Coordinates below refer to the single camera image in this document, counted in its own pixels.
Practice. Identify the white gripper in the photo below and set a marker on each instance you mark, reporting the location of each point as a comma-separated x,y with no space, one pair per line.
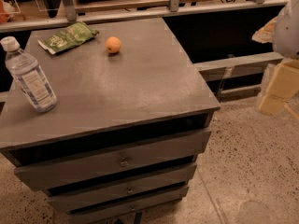
288,32

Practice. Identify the clear plastic water bottle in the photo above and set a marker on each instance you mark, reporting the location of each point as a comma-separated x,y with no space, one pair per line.
28,73

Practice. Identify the grey drawer cabinet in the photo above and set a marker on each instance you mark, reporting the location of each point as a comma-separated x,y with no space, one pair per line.
149,89

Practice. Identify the orange fruit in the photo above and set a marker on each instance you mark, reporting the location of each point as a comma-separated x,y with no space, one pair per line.
113,45

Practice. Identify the bottom grey drawer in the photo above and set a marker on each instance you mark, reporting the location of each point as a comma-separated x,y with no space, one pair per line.
124,206

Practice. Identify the grey drawer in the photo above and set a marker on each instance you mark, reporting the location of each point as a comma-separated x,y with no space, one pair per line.
72,169
125,185
124,206

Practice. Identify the top grey drawer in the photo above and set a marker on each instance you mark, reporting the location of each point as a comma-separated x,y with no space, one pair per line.
72,169

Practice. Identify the green snack bag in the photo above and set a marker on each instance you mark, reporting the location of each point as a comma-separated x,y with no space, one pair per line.
69,37

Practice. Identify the middle grey drawer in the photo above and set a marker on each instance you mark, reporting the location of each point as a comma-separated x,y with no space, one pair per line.
125,185

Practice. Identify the orange object at left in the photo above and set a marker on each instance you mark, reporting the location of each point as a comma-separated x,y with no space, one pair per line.
6,11

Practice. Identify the grey metal railing frame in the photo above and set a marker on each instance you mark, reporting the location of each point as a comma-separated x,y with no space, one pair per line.
208,30

